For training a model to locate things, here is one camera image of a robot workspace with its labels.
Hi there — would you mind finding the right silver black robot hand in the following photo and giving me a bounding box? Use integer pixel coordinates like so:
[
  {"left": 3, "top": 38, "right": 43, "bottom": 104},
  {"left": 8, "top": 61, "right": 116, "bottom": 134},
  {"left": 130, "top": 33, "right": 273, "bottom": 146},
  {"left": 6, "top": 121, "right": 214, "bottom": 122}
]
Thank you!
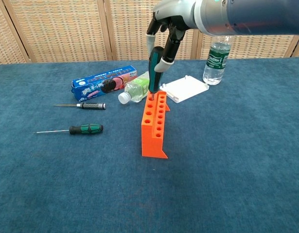
[{"left": 146, "top": 0, "right": 201, "bottom": 73}]

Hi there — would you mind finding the teal black large screwdriver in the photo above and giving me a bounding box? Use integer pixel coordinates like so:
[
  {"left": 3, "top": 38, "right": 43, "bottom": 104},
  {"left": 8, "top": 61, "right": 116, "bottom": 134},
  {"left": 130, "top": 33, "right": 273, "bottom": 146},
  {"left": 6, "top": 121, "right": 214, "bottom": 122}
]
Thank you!
[{"left": 148, "top": 46, "right": 165, "bottom": 101}]

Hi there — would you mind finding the black precision screwdriver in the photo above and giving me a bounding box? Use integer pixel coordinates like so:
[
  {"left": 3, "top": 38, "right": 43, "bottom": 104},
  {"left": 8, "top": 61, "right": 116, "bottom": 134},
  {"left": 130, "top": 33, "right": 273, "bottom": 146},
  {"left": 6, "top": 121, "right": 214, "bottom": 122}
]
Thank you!
[{"left": 53, "top": 102, "right": 106, "bottom": 110}]

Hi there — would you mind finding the orange test tube rack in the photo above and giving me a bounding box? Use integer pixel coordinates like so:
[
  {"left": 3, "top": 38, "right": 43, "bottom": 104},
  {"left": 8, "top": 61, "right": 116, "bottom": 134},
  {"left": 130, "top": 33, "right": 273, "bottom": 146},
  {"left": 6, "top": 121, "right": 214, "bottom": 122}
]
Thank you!
[{"left": 141, "top": 91, "right": 171, "bottom": 159}]

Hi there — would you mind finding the green black small screwdriver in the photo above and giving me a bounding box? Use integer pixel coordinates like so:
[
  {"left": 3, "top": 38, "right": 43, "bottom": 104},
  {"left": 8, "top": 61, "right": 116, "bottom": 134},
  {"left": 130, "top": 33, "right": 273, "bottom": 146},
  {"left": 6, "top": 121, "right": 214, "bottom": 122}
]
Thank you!
[{"left": 34, "top": 124, "right": 104, "bottom": 135}]

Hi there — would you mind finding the tall clear water bottle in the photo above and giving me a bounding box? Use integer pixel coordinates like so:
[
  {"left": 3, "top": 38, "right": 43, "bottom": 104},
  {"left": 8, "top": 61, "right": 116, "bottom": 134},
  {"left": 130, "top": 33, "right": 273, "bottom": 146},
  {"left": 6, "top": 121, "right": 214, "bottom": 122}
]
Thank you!
[{"left": 202, "top": 35, "right": 232, "bottom": 85}]

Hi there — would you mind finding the small bottle green label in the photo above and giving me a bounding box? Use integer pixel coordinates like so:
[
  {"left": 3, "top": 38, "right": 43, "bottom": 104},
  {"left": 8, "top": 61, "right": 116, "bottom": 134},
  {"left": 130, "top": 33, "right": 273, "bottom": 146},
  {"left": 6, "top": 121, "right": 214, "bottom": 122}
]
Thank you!
[{"left": 118, "top": 71, "right": 150, "bottom": 105}]

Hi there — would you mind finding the blue cookie box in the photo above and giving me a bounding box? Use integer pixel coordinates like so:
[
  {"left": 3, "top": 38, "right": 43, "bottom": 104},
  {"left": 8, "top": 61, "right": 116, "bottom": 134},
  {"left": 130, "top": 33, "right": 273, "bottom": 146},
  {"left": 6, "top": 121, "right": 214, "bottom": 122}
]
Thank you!
[{"left": 70, "top": 65, "right": 138, "bottom": 102}]

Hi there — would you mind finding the blue carpet table mat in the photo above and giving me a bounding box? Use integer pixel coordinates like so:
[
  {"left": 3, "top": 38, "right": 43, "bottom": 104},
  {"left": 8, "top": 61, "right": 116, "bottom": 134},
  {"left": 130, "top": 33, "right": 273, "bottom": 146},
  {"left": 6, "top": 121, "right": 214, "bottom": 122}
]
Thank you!
[{"left": 0, "top": 57, "right": 299, "bottom": 233}]

